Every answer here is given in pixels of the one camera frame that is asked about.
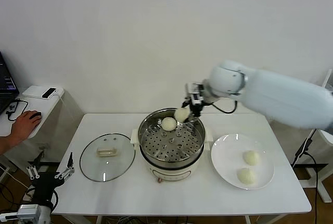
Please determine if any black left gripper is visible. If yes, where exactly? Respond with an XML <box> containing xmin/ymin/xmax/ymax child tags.
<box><xmin>27</xmin><ymin>152</ymin><xmax>76</xmax><ymax>205</ymax></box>

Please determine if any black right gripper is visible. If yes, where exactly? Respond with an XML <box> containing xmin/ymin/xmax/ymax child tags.
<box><xmin>178</xmin><ymin>99</ymin><xmax>206</xmax><ymax>126</ymax></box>

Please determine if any white steamed baozi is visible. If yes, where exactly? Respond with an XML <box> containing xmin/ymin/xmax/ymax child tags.
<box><xmin>161</xmin><ymin>117</ymin><xmax>177</xmax><ymax>132</ymax></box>
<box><xmin>242</xmin><ymin>150</ymin><xmax>261</xmax><ymax>166</ymax></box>
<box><xmin>236</xmin><ymin>167</ymin><xmax>257</xmax><ymax>185</ymax></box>
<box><xmin>173</xmin><ymin>107</ymin><xmax>190</xmax><ymax>123</ymax></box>

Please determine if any round glass pot lid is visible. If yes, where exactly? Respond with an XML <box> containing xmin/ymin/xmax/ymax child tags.
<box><xmin>79</xmin><ymin>133</ymin><xmax>136</xmax><ymax>183</ymax></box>

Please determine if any bare human forearm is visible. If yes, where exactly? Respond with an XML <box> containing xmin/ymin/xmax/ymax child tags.
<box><xmin>0</xmin><ymin>135</ymin><xmax>19</xmax><ymax>156</ymax></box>

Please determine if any stainless steel steamer basket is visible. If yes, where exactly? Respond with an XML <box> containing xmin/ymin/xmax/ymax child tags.
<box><xmin>137</xmin><ymin>108</ymin><xmax>206</xmax><ymax>166</ymax></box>

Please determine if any bare human hand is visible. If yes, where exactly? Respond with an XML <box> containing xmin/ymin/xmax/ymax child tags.
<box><xmin>10</xmin><ymin>109</ymin><xmax>43</xmax><ymax>145</ymax></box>

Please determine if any cream electric cooker pot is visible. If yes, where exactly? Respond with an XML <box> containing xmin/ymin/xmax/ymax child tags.
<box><xmin>131</xmin><ymin>127</ymin><xmax>214</xmax><ymax>184</ymax></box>

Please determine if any white side desk with laptop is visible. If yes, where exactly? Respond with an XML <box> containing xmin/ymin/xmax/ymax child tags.
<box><xmin>0</xmin><ymin>85</ymin><xmax>65</xmax><ymax>203</ymax></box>

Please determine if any round white plate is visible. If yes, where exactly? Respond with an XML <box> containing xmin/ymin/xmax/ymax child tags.
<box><xmin>210</xmin><ymin>133</ymin><xmax>275</xmax><ymax>190</ymax></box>

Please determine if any small black white device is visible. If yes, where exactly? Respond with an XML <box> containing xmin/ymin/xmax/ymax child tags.
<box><xmin>41</xmin><ymin>88</ymin><xmax>57</xmax><ymax>99</ymax></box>

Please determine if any flat white box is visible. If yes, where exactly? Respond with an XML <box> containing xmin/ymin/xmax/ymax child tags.
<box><xmin>22</xmin><ymin>85</ymin><xmax>65</xmax><ymax>100</ymax></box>

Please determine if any black laptop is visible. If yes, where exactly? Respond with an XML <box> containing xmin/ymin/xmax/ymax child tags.
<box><xmin>0</xmin><ymin>51</ymin><xmax>20</xmax><ymax>115</ymax></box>

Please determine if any white side desk with cup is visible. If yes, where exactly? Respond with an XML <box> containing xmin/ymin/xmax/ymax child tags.
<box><xmin>304</xmin><ymin>129</ymin><xmax>333</xmax><ymax>204</ymax></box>

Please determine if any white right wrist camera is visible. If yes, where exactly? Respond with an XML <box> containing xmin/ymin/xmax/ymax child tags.
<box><xmin>185</xmin><ymin>82</ymin><xmax>205</xmax><ymax>104</ymax></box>

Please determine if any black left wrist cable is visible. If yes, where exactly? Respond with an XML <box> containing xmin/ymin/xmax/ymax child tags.
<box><xmin>25</xmin><ymin>187</ymin><xmax>59</xmax><ymax>209</ymax></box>

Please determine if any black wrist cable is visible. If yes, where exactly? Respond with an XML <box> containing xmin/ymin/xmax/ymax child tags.
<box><xmin>25</xmin><ymin>187</ymin><xmax>59</xmax><ymax>209</ymax></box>
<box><xmin>208</xmin><ymin>100</ymin><xmax>239</xmax><ymax>115</ymax></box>

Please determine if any white floor cable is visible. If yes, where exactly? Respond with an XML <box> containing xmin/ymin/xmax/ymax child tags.
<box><xmin>0</xmin><ymin>165</ymin><xmax>33</xmax><ymax>193</ymax></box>

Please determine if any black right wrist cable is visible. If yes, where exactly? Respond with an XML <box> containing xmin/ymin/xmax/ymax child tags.
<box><xmin>208</xmin><ymin>100</ymin><xmax>239</xmax><ymax>115</ymax></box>

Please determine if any black adapter with cable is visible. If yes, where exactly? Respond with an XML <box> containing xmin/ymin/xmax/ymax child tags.
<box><xmin>5</xmin><ymin>98</ymin><xmax>29</xmax><ymax>122</ymax></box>

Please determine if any cable bundle under table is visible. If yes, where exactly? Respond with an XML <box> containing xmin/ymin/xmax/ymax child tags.
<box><xmin>104</xmin><ymin>216</ymin><xmax>162</xmax><ymax>224</ymax></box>

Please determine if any black cable with inline connector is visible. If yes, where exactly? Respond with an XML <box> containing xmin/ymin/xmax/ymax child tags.
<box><xmin>291</xmin><ymin>129</ymin><xmax>321</xmax><ymax>224</ymax></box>

